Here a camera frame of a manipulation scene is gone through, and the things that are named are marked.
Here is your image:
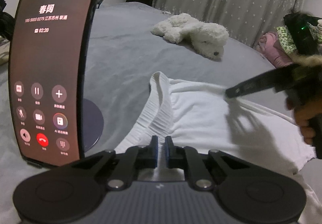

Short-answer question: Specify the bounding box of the white garment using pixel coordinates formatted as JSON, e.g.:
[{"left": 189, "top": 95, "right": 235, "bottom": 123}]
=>
[{"left": 114, "top": 71, "right": 317, "bottom": 182}]

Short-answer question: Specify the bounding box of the person right hand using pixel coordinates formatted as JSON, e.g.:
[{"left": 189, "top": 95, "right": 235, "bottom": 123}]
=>
[{"left": 286, "top": 96, "right": 321, "bottom": 146}]

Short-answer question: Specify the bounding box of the green patterned cloth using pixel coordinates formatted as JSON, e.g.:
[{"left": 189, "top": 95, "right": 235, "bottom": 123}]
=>
[{"left": 276, "top": 26, "right": 297, "bottom": 55}]

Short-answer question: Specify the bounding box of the purple quilted jacket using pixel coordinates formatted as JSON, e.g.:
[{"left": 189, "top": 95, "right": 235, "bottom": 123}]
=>
[{"left": 255, "top": 32, "right": 293, "bottom": 68}]

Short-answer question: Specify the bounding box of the round phone stand base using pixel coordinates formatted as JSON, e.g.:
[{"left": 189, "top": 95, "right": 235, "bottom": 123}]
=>
[{"left": 82, "top": 99, "right": 104, "bottom": 152}]

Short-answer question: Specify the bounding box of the white plush dog toy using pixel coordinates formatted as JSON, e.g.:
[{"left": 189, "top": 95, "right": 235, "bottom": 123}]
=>
[{"left": 151, "top": 13, "right": 229, "bottom": 60}]

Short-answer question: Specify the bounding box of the grey bed sheet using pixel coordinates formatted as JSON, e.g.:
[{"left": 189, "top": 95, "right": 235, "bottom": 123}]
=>
[{"left": 0, "top": 2, "right": 322, "bottom": 224}]

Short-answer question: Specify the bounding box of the black smartphone showing call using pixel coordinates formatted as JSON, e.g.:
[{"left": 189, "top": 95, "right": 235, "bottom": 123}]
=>
[{"left": 8, "top": 0, "right": 97, "bottom": 167}]

